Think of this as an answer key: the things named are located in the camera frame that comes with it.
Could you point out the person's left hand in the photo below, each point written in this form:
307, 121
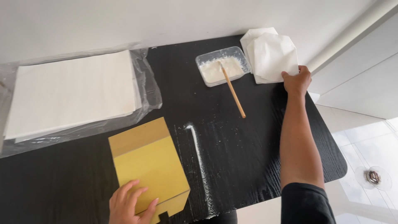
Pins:
122, 208

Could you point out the person's right hand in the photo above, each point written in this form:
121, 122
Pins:
298, 83

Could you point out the white paper bag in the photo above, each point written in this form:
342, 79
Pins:
248, 39
275, 57

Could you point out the yellow cardboard template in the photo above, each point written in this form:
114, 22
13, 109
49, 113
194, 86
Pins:
149, 161

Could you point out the black tape strip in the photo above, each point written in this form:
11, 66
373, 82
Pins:
163, 217

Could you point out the clear plastic container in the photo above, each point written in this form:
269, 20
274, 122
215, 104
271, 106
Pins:
245, 62

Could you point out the white paste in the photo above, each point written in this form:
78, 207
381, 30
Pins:
214, 72

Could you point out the white paste streak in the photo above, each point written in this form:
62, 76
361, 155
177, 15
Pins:
200, 161

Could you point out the round metal floor drain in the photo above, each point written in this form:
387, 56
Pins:
373, 177

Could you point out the clear plastic wrapper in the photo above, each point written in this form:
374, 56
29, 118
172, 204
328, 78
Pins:
149, 90

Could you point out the black sleeve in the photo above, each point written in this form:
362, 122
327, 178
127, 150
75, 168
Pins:
306, 205

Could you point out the stack of white paper sheets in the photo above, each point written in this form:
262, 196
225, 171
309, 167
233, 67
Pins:
71, 93

